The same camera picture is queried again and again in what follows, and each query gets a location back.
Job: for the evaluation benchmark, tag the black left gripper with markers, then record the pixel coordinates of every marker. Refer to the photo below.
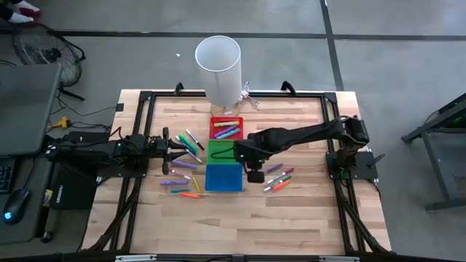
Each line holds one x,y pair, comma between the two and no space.
165,151

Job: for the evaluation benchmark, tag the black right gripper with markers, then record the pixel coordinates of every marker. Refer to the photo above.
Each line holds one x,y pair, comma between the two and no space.
245,153

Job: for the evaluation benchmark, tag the blue Expo marker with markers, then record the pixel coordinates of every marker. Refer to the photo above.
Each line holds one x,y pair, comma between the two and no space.
177,138

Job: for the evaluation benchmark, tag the green highlighter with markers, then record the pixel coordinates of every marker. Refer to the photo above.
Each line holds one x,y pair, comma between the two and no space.
188,144

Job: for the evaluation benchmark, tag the purple highlighter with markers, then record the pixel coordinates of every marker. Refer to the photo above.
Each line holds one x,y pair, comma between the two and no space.
225,131
174,182
183,164

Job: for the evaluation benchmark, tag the black Expo marker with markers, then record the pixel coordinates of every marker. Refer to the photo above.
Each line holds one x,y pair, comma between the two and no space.
194,139

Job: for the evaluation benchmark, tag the teal highlighter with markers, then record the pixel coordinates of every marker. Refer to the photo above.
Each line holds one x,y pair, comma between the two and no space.
230,134

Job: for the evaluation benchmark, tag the thin purple marker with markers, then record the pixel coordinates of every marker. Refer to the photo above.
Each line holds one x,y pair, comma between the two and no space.
274,168

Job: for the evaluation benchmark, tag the yellow highlighter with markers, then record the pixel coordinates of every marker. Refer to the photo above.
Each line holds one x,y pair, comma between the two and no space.
225,124

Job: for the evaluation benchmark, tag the purple Expo marker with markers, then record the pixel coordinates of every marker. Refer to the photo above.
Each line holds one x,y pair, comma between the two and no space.
282,175

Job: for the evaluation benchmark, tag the green Expo marker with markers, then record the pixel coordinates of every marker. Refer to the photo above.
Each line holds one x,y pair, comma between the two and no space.
280,181

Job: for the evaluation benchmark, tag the orange marker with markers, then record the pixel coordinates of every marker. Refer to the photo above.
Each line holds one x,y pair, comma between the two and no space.
282,185
190,195

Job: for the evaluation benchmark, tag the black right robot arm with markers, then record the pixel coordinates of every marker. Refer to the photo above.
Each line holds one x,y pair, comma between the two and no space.
302,134

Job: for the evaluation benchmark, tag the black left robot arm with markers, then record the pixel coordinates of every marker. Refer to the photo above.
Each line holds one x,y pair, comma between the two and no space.
83,151

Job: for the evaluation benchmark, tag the green plastic basket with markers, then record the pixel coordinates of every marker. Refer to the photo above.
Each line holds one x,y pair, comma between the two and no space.
215,143

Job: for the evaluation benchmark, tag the blue plastic basket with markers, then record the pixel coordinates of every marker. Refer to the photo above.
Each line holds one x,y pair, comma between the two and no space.
224,178

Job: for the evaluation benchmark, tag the thin yellow marker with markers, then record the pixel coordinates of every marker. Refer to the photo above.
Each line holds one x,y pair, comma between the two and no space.
196,185

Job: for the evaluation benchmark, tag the red plastic basket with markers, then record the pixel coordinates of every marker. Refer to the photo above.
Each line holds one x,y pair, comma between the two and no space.
211,131

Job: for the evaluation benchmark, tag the small black square pad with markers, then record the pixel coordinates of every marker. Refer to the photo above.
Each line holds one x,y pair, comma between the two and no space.
119,107

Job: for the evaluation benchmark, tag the black box white print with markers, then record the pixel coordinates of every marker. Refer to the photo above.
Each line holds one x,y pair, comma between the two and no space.
76,193

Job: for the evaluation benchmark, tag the yellow power plug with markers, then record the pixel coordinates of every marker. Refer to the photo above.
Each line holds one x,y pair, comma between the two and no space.
63,122

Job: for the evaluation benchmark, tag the yellow label card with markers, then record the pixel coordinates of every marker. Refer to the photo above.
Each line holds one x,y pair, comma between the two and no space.
47,196

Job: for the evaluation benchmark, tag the black round knob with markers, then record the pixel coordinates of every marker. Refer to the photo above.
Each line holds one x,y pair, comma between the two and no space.
46,237

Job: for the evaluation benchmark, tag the black floor fan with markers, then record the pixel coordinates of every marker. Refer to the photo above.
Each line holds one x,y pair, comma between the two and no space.
51,54

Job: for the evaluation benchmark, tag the black computer mouse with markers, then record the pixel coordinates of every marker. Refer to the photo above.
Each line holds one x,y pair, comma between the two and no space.
16,205

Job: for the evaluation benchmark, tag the black computer keyboard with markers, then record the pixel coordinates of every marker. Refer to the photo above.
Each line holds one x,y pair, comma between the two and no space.
5,180

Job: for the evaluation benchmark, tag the grey desk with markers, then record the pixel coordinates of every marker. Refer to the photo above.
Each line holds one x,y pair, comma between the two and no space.
22,233

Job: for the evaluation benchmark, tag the black metal side table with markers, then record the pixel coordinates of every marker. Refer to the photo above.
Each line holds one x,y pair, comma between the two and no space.
438,169

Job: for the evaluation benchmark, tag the person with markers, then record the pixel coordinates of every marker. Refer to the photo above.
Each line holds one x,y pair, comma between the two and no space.
25,9

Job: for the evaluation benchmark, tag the black aluminium rig frame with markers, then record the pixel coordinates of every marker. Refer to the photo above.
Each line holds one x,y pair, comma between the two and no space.
236,94

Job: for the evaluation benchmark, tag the silver aluminium bracket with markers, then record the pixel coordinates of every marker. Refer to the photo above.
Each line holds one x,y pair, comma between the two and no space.
338,259
134,258

